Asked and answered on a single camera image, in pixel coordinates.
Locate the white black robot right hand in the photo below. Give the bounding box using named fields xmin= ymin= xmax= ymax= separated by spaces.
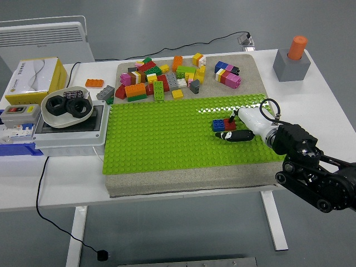
xmin=215 ymin=107 xmax=275 ymax=143

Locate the yellow white brick stack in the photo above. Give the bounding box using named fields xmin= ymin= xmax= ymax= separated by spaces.
xmin=192 ymin=52 xmax=207 ymax=68

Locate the blue building brick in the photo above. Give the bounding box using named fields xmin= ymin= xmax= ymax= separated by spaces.
xmin=212 ymin=118 xmax=226 ymax=132

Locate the white red pink brick row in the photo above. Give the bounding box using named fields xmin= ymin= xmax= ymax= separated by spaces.
xmin=215 ymin=68 xmax=242 ymax=90

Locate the blue pink black brick row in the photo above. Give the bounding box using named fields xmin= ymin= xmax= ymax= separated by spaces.
xmin=214 ymin=61 xmax=240 ymax=76

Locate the yellow tall brick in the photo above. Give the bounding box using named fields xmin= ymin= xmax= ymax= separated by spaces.
xmin=194 ymin=65 xmax=206 ymax=83

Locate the lime wide brick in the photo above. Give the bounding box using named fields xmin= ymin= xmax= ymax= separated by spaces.
xmin=176 ymin=66 xmax=197 ymax=80

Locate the green studded baseplate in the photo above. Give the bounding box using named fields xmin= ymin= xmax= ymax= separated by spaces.
xmin=102 ymin=93 xmax=287 ymax=176

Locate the grey studded brick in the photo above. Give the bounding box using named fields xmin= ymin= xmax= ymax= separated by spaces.
xmin=165 ymin=72 xmax=180 ymax=91

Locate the orange tall brick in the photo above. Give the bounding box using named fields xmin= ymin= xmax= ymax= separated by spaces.
xmin=172 ymin=56 xmax=184 ymax=72

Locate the red large brick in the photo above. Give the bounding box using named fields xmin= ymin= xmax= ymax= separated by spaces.
xmin=156 ymin=74 xmax=170 ymax=92

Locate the lime long brick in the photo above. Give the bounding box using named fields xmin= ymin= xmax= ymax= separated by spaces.
xmin=153 ymin=81 xmax=165 ymax=101

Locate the red long brick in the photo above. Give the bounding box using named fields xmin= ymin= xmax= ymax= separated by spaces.
xmin=138 ymin=61 xmax=157 ymax=72

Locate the orange wide brick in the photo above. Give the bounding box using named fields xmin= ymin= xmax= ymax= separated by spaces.
xmin=124 ymin=82 xmax=147 ymax=98

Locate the pink white brown brick stack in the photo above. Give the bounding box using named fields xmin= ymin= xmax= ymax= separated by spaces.
xmin=120 ymin=71 xmax=147 ymax=86

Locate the red slope brick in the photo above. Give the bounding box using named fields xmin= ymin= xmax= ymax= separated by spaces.
xmin=115 ymin=84 xmax=127 ymax=100

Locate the grey long brick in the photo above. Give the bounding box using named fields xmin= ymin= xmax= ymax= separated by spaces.
xmin=96 ymin=85 xmax=115 ymax=101

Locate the orange flat brick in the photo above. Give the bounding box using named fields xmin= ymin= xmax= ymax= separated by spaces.
xmin=85 ymin=78 xmax=105 ymax=89

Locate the grey block holder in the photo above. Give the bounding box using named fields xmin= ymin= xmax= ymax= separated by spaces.
xmin=272 ymin=48 xmax=312 ymax=82

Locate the clear silver adapter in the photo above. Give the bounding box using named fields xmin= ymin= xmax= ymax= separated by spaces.
xmin=238 ymin=32 xmax=256 ymax=52

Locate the grey-brown mat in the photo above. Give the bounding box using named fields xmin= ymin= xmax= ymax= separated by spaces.
xmin=105 ymin=53 xmax=287 ymax=199

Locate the orange cylinder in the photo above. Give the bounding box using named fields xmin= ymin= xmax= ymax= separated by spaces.
xmin=287 ymin=35 xmax=308 ymax=61

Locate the white table leg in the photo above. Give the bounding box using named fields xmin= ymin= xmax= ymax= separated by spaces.
xmin=66 ymin=206 xmax=88 ymax=267
xmin=260 ymin=191 xmax=289 ymax=252

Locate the grey metal plate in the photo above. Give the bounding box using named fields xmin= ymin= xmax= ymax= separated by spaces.
xmin=117 ymin=256 xmax=258 ymax=267

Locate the small dark circuit board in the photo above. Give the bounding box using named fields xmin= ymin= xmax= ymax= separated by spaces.
xmin=63 ymin=88 xmax=84 ymax=100

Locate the large black nut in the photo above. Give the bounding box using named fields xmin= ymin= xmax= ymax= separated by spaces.
xmin=46 ymin=95 xmax=67 ymax=115
xmin=65 ymin=98 xmax=90 ymax=118

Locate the grey white junction box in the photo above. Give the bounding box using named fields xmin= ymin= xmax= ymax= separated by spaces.
xmin=32 ymin=100 xmax=111 ymax=156

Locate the white bowl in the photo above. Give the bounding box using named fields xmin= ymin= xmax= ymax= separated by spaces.
xmin=41 ymin=86 xmax=95 ymax=129

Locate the white panel heater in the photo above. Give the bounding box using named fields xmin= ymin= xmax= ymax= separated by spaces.
xmin=0 ymin=15 xmax=96 ymax=73

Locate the yellow white tissue box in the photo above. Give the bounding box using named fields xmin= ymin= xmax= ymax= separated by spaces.
xmin=4 ymin=57 xmax=68 ymax=106

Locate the white circuit breaker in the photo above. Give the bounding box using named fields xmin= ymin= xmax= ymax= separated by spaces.
xmin=0 ymin=123 xmax=37 ymax=145

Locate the blue plastic tray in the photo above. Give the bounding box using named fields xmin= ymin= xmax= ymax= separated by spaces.
xmin=0 ymin=141 xmax=44 ymax=157

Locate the long black cable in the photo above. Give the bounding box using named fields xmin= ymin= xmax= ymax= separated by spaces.
xmin=94 ymin=31 xmax=253 ymax=62

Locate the thin white wire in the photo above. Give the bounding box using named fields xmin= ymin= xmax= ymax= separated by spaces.
xmin=92 ymin=145 xmax=105 ymax=162

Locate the short black cable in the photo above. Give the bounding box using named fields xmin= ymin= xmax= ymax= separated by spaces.
xmin=67 ymin=61 xmax=82 ymax=90

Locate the black cable with plug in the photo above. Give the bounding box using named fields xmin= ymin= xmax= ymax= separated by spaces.
xmin=36 ymin=155 xmax=111 ymax=261

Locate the grey push-button switch box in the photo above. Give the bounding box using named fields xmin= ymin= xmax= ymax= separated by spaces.
xmin=0 ymin=104 xmax=42 ymax=128

